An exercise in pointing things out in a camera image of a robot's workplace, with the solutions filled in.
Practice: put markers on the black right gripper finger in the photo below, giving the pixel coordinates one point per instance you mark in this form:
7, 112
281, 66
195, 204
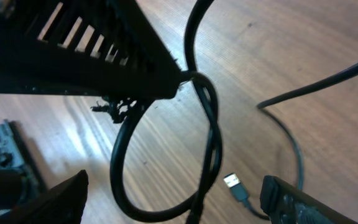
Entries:
285, 204

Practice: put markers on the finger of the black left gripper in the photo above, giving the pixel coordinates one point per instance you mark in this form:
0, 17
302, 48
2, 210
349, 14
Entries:
86, 48

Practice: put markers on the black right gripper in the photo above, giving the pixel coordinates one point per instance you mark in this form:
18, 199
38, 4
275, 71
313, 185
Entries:
21, 181

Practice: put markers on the black cable blue USB plug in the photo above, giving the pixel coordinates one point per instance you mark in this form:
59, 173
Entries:
233, 183

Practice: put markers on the black cable micro USB plug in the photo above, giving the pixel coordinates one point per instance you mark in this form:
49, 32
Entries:
214, 147

